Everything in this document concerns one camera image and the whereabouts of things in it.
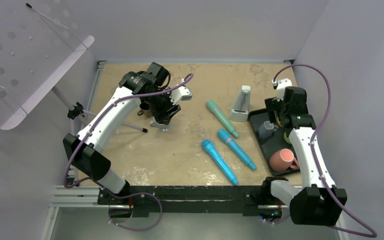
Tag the green cup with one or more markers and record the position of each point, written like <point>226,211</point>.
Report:
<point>286,138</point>

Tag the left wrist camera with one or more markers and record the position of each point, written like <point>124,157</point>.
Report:
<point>182,93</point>

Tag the aluminium frame rail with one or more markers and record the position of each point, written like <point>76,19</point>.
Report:
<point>174,213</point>

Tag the dark blue-grey mug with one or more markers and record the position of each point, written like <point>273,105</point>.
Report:
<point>266,130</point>

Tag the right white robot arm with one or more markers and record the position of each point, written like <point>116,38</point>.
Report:
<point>320,201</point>

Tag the blue microphone pink band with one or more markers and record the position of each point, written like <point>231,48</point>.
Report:
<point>230,142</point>

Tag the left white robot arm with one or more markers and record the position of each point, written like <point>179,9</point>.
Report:
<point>84,149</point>

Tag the green toy microphone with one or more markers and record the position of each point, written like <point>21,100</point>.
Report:
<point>214,108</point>

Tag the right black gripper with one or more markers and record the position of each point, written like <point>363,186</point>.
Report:
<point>272,104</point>

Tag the black base bar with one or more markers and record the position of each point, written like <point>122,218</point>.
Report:
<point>247,200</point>

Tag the blue toy microphone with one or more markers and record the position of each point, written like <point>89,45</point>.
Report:
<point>210,149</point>

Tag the pink mug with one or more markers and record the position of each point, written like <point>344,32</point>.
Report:
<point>283,160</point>

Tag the brown mug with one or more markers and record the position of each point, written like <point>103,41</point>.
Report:
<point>144,110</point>

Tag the black tray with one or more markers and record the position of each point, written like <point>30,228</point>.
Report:
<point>271,145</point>

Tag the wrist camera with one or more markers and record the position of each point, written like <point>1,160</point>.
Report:
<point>282,86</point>
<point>182,93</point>

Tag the white music stand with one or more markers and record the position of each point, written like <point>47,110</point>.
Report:
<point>40,41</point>

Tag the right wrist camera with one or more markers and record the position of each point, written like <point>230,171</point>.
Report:
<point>282,86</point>

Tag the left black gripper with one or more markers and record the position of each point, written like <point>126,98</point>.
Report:
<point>167,114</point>

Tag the light grey mug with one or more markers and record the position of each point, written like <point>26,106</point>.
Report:
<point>162,127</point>

